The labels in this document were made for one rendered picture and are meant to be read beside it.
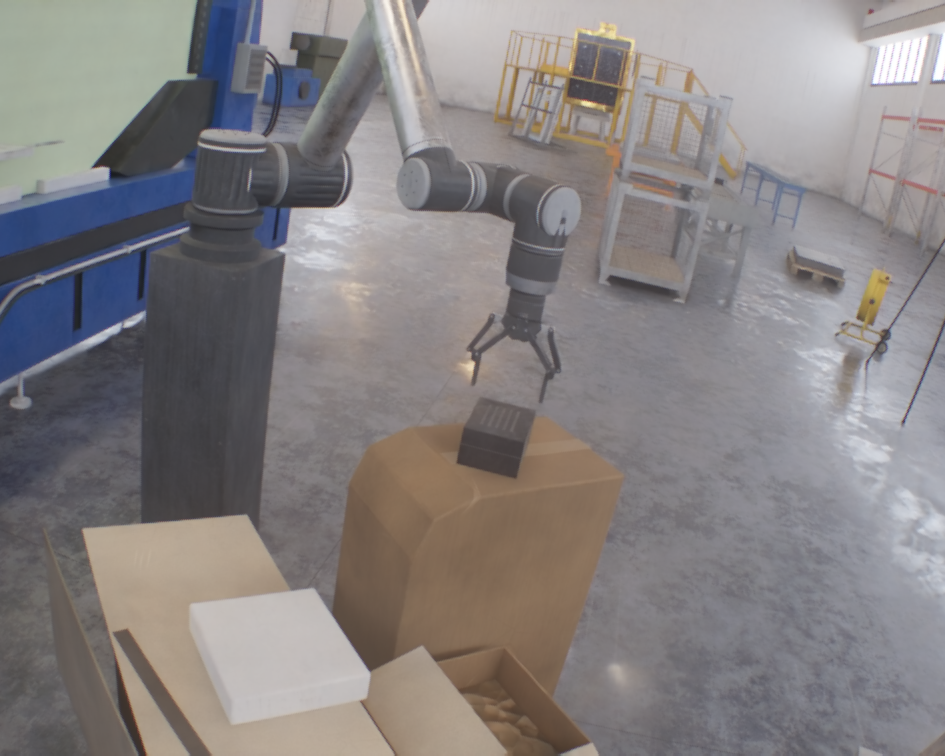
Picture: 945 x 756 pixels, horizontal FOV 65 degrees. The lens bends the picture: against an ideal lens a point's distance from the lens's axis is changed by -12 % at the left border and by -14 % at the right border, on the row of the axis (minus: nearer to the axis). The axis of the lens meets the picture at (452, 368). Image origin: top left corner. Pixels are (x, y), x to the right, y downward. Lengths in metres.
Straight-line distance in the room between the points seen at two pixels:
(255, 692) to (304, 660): 0.13
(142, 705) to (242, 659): 0.21
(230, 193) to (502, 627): 1.36
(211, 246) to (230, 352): 0.30
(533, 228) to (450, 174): 0.19
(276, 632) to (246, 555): 0.37
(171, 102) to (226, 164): 2.41
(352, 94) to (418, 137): 0.67
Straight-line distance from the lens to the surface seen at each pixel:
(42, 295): 3.86
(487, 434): 1.74
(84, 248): 4.09
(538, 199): 1.64
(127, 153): 4.50
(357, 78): 2.31
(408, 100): 1.73
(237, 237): 2.42
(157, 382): 2.56
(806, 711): 2.93
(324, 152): 2.45
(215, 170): 2.37
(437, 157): 1.67
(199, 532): 2.02
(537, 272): 1.66
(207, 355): 2.44
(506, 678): 1.93
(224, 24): 5.21
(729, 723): 2.74
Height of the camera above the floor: 1.69
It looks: 20 degrees down
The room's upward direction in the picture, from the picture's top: 11 degrees clockwise
